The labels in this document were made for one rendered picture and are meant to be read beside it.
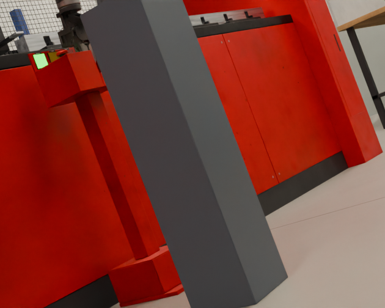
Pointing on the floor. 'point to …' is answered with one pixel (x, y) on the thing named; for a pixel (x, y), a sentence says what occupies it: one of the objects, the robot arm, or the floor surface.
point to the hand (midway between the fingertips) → (93, 66)
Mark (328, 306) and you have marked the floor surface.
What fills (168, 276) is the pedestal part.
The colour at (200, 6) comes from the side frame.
